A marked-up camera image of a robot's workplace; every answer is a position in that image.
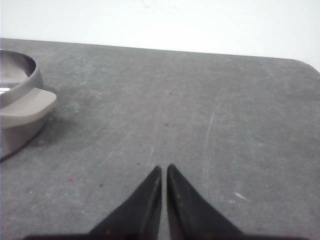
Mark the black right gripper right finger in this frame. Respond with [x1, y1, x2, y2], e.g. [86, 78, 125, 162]
[166, 164, 245, 237]

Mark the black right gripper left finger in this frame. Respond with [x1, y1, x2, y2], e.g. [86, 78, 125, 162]
[89, 166, 162, 237]

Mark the stainless steel steamer pot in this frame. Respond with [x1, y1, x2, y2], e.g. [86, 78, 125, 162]
[0, 50, 57, 160]

